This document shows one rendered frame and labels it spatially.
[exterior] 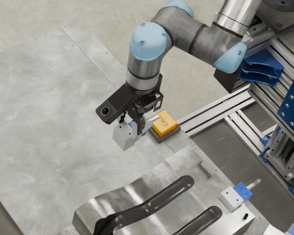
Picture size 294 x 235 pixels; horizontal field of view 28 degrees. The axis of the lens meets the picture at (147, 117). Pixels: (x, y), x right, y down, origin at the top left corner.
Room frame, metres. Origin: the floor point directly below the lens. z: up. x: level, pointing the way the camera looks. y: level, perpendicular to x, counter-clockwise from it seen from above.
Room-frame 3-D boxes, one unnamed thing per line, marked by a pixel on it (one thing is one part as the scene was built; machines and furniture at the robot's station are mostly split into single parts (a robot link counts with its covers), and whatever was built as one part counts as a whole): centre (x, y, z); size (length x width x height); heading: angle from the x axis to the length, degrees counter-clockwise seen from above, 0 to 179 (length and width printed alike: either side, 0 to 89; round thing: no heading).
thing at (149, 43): (0.87, 0.03, 1.25); 0.09 x 0.08 x 0.11; 159
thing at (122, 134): (0.88, 0.02, 0.93); 0.13 x 0.05 x 0.05; 138
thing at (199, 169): (0.82, -0.17, 0.87); 0.05 x 0.05 x 0.04; 48
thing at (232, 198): (0.78, -0.28, 0.89); 0.13 x 0.05 x 0.05; 138
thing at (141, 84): (0.87, 0.03, 1.17); 0.08 x 0.08 x 0.05
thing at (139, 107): (0.87, 0.03, 1.09); 0.09 x 0.08 x 0.12; 138
